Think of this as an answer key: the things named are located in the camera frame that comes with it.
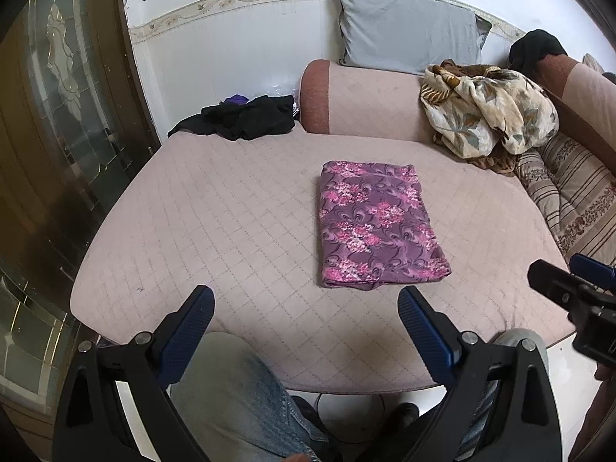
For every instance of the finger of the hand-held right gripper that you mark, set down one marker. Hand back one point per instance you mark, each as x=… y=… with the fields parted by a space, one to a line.
x=558 y=279
x=596 y=269

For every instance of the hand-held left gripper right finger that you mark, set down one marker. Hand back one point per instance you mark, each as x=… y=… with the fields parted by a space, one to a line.
x=423 y=341

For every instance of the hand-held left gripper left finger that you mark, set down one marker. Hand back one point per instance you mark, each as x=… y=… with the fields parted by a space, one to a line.
x=187 y=334

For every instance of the purple floral shirt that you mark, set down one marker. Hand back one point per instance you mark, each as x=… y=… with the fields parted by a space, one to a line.
x=375 y=226

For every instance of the black clothes pile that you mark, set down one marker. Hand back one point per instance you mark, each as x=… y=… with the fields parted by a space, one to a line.
x=250 y=118

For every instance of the person's right hand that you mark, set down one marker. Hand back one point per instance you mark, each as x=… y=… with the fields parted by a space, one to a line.
x=599 y=418

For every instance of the person's left leg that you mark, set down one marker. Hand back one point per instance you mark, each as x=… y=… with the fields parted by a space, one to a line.
x=231 y=394

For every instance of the black shoe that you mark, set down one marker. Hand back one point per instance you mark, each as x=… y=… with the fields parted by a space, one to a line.
x=404 y=414
x=308 y=414

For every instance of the striped brown pillow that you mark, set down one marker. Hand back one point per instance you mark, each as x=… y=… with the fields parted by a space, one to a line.
x=572 y=187

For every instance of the pink quilted sofa bed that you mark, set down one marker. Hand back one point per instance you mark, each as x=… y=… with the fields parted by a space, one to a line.
x=231 y=221

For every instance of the cream floral blanket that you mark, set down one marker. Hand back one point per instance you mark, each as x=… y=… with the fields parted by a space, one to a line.
x=491 y=110

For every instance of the beige cushion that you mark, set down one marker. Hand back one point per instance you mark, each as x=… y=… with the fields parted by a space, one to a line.
x=592 y=61

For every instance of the wooden glass-panel door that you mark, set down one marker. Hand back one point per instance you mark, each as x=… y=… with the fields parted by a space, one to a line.
x=62 y=154

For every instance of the black garment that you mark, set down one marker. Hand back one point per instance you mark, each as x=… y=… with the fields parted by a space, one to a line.
x=536 y=48

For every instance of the purple cloth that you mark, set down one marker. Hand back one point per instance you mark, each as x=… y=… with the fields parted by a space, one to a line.
x=236 y=100

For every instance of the grey pillow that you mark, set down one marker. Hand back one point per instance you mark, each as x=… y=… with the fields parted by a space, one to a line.
x=409 y=29

